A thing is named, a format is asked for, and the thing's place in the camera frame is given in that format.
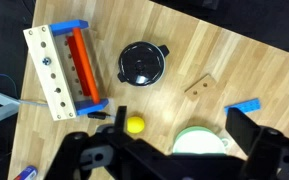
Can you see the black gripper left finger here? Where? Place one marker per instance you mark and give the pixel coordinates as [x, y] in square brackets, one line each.
[121, 118]

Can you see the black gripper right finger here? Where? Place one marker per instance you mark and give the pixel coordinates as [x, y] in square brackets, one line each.
[242, 128]

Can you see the yellow lemon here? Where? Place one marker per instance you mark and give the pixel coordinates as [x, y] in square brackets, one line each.
[135, 124]

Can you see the light green pot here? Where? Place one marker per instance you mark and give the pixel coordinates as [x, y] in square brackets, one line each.
[199, 143]

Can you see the grey pot with black lid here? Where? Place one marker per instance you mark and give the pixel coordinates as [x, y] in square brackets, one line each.
[141, 64]

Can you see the blue toy brick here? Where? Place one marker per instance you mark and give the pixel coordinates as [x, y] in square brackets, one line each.
[244, 106]

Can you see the wooden block with two holes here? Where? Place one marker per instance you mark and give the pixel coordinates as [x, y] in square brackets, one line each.
[200, 87]

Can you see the wooden toy toolbox blue ends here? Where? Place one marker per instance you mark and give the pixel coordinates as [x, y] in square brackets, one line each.
[55, 70]

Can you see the blue and red marker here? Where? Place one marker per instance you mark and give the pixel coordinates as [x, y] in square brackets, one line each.
[26, 173]

